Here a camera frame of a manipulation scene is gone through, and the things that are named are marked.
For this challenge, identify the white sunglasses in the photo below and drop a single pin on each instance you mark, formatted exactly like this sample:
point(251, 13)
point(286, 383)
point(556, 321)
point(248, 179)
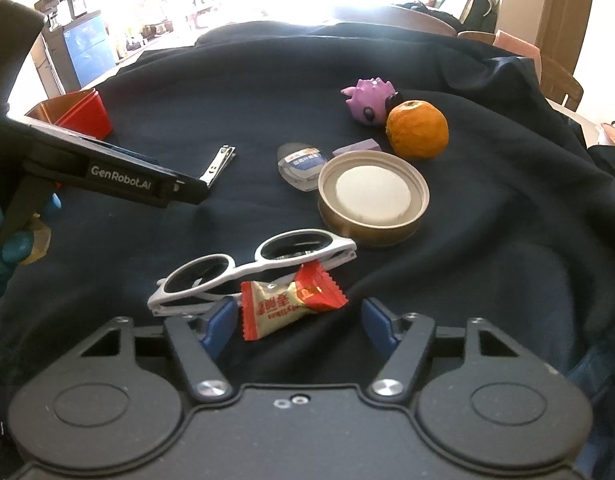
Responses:
point(247, 270)

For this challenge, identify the dark navy cloth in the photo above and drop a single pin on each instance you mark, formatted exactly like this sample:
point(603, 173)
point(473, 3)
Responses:
point(462, 260)

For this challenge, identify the orange fruit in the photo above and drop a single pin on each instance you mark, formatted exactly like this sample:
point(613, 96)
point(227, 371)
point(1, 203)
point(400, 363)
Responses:
point(417, 130)

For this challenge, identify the red and cream candy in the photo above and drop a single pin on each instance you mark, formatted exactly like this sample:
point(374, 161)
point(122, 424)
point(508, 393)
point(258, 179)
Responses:
point(272, 310)

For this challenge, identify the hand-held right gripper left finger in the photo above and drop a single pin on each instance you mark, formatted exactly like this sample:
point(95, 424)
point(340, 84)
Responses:
point(220, 327)

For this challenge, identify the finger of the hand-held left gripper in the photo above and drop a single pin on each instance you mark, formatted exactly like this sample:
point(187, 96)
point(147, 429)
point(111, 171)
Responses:
point(191, 190)

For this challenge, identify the gold jar lid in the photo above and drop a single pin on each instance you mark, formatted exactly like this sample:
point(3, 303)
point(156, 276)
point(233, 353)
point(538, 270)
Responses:
point(375, 200)

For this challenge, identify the clear dental floss case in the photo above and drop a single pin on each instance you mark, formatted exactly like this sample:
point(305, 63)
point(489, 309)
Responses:
point(302, 167)

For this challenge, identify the purple eraser block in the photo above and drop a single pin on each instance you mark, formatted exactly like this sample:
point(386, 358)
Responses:
point(357, 147)

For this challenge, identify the red tin box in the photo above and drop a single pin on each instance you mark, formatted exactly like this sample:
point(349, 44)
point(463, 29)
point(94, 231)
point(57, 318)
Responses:
point(87, 112)

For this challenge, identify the black coffee machine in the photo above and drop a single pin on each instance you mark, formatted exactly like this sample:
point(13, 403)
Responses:
point(62, 5)

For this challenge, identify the black cabinet with blue screen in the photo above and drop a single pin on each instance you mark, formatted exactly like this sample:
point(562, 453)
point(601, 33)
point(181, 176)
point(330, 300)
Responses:
point(84, 52)

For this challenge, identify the wooden chair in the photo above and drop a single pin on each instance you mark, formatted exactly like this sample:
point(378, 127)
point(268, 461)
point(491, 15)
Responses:
point(562, 85)

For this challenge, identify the purple monster toy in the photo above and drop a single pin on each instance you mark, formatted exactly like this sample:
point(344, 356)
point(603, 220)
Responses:
point(367, 100)

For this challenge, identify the person's left hand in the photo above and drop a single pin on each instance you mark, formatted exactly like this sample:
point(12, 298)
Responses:
point(14, 250)

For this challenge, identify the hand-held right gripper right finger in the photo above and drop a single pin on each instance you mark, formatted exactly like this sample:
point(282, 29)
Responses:
point(380, 327)

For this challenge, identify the pink cloth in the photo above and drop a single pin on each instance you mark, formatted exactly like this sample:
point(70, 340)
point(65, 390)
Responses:
point(517, 47)

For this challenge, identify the metal nail clipper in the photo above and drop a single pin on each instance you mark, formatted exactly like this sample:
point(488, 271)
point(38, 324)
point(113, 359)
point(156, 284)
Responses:
point(220, 162)

